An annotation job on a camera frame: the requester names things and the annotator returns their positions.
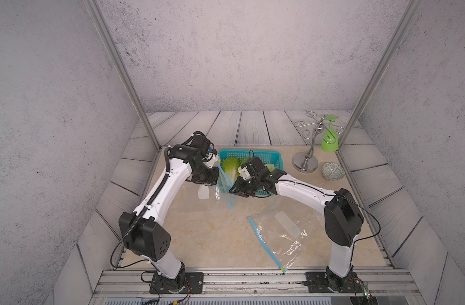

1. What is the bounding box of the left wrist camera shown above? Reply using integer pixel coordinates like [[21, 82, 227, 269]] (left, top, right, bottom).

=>
[[203, 149, 219, 169]]

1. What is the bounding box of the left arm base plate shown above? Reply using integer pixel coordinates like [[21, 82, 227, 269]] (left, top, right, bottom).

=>
[[149, 272, 204, 295]]

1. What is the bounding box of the chinese cabbage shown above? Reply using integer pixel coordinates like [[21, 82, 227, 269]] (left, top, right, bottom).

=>
[[265, 163, 276, 172], [222, 156, 241, 185]]

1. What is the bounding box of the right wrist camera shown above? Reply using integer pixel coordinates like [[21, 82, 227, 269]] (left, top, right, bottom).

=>
[[237, 166, 251, 180]]

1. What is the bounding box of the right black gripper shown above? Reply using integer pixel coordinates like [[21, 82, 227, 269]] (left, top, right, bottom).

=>
[[227, 175, 261, 198]]

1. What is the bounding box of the silver metal cup rack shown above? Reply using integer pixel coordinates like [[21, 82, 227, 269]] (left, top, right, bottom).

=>
[[292, 111, 345, 173]]

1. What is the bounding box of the aluminium frame post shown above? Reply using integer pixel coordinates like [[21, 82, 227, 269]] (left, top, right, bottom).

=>
[[84, 0, 161, 151], [339, 0, 422, 148]]

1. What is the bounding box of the clear zipper bag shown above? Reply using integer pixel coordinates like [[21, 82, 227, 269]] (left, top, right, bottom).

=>
[[198, 161, 236, 212], [248, 208, 325, 274]]

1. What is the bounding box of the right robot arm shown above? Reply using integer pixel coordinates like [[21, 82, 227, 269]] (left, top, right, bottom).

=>
[[229, 156, 364, 292]]

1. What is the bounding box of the left aluminium frame post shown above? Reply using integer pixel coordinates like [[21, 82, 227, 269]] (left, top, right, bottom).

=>
[[84, 0, 161, 151]]

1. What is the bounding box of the teal plastic basket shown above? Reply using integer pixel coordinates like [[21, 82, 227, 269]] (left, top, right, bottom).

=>
[[218, 149, 286, 198]]

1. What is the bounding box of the aluminium front rail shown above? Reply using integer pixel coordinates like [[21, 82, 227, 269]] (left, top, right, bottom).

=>
[[91, 267, 425, 304]]

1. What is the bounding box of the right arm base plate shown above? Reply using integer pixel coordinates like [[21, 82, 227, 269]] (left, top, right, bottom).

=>
[[302, 272, 364, 294]]

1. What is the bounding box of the right aluminium frame post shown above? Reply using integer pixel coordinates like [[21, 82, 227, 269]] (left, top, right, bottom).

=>
[[339, 0, 422, 148]]

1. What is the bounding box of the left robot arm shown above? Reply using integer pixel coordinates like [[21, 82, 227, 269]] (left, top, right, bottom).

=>
[[119, 131, 220, 293]]

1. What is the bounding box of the green plastic goblet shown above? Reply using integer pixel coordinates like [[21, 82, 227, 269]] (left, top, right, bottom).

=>
[[321, 115, 339, 152]]

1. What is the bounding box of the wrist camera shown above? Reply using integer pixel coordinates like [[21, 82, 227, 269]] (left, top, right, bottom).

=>
[[237, 166, 251, 180], [203, 149, 219, 169]]

